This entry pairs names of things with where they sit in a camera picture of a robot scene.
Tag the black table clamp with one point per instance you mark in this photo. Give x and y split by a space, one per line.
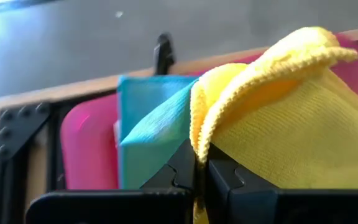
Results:
163 56

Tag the yellow microfiber towel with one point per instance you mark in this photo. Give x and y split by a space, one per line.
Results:
291 140

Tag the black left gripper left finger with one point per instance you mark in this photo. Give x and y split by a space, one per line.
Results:
179 177

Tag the pink plastic bin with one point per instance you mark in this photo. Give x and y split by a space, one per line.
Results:
89 146

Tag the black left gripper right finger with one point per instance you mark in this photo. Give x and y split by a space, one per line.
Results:
222 183

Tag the teal microfiber towel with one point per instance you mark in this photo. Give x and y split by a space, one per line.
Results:
148 130

